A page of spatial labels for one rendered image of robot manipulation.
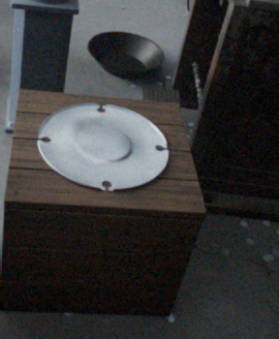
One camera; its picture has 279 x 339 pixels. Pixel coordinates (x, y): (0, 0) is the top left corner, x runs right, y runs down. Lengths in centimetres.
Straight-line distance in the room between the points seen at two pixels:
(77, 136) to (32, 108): 14
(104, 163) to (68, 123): 15
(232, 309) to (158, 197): 43
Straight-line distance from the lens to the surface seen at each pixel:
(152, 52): 226
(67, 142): 124
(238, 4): 137
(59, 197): 112
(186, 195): 118
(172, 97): 180
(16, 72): 170
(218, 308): 147
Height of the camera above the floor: 114
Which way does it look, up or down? 35 degrees down
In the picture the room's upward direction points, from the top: 11 degrees clockwise
